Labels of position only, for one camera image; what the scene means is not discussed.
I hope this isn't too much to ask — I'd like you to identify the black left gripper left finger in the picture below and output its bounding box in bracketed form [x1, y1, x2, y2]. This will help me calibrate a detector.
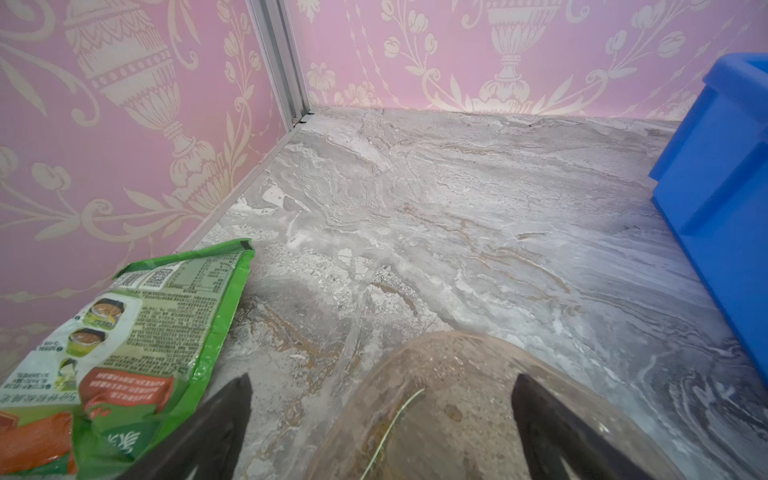
[120, 374, 253, 480]

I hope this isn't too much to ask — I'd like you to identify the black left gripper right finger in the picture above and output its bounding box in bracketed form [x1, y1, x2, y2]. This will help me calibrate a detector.
[511, 374, 651, 479]

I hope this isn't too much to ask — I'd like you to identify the blue plastic bin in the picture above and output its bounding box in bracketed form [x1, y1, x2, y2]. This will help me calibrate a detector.
[649, 53, 767, 377]

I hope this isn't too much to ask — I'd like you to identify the brown translucent plate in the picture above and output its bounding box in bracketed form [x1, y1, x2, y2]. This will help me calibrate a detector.
[307, 331, 681, 479]

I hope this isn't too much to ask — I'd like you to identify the green snack bag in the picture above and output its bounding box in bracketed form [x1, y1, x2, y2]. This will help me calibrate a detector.
[1, 239, 254, 479]

